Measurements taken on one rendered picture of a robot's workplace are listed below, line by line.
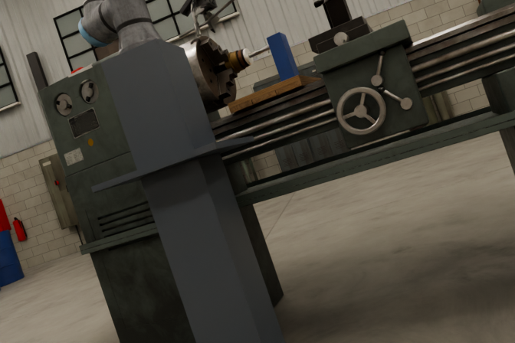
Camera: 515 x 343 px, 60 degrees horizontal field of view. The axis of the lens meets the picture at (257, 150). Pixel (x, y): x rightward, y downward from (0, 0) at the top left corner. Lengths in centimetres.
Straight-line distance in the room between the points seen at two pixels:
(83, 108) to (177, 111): 75
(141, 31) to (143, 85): 18
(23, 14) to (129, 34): 952
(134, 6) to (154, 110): 34
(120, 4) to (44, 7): 921
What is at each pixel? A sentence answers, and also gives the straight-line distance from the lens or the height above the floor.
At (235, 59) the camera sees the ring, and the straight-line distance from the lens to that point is 187.
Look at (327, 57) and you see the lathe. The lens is 149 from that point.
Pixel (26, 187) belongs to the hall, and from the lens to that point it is 1070.
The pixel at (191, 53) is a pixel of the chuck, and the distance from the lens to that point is 185.
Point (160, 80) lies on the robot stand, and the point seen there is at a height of 98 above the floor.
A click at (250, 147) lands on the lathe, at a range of 173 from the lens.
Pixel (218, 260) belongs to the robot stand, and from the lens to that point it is 135.
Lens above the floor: 68
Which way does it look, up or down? 1 degrees up
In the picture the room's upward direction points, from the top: 19 degrees counter-clockwise
